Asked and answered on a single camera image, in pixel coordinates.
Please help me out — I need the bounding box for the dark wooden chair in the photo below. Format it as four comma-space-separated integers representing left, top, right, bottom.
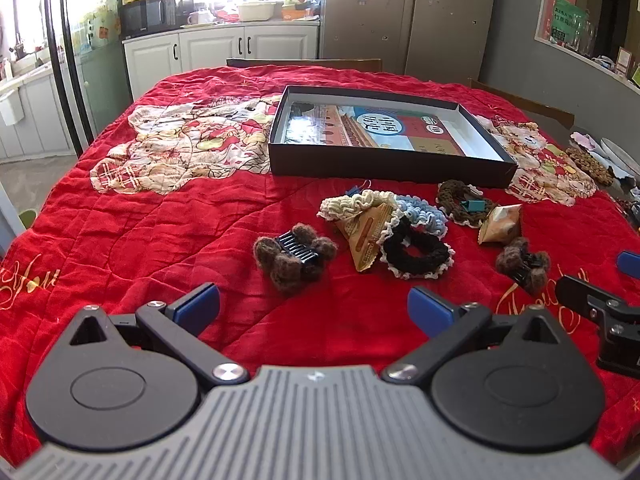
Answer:
467, 77, 576, 128
226, 57, 383, 73

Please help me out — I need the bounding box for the green sign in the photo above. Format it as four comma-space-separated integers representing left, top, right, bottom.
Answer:
551, 2, 588, 43

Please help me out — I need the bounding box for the brown crocheted scrunchie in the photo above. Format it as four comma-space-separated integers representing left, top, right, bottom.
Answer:
436, 180, 496, 228

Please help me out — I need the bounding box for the white wall shelf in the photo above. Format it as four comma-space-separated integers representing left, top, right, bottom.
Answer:
532, 0, 640, 91

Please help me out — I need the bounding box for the brown fuzzy hair claw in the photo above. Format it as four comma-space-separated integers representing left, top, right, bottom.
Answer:
495, 236, 552, 295
252, 224, 338, 293

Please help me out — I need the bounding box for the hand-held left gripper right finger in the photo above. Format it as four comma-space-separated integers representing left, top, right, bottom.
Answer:
381, 286, 569, 386

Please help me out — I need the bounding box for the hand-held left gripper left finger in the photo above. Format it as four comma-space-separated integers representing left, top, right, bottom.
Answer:
67, 282, 251, 387

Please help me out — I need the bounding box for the red printed blanket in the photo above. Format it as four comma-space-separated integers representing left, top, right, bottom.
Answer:
0, 66, 640, 466

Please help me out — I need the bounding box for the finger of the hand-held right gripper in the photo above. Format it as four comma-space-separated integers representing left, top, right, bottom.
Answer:
617, 251, 640, 279
555, 274, 640, 336

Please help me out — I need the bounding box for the cream crocheted scrunchie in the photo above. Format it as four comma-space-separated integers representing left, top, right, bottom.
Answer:
317, 191, 401, 226

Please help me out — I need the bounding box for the red paper bag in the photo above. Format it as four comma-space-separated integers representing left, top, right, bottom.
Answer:
537, 0, 578, 36

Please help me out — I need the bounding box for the white kitchen cabinet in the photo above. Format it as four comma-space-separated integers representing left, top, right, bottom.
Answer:
122, 22, 321, 103

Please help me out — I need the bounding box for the white plate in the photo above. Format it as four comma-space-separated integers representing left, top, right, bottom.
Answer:
597, 137, 640, 181

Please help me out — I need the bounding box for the grey refrigerator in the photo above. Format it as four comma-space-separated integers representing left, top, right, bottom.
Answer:
320, 0, 501, 81

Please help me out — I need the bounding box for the black microwave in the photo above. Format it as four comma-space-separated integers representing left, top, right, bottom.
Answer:
119, 0, 178, 38

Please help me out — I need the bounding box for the striped triangular snack packet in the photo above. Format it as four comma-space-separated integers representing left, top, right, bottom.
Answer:
334, 203, 396, 273

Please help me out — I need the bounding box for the teal binder clip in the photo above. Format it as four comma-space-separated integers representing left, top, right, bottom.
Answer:
457, 185, 493, 213

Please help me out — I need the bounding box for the brown woven coaster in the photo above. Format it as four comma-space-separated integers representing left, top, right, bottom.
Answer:
565, 146, 616, 187

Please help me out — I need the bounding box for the black cardboard box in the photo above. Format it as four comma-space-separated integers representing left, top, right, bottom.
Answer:
267, 85, 518, 189

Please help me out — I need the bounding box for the blue crocheted scrunchie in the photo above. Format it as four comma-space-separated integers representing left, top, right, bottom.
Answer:
392, 196, 451, 238

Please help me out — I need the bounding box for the orange triangular snack packet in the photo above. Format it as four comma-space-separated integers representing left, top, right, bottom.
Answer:
477, 205, 523, 246

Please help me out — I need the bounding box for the white plastic basin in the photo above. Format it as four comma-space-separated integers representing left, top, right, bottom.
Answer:
236, 1, 283, 22

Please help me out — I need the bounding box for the black white-trimmed scrunchie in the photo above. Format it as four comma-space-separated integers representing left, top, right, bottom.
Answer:
379, 215, 456, 279

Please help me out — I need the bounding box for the orange box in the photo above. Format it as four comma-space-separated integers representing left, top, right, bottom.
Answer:
281, 4, 316, 22

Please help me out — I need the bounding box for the printed paper sheet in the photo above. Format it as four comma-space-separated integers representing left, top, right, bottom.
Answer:
282, 101, 468, 156

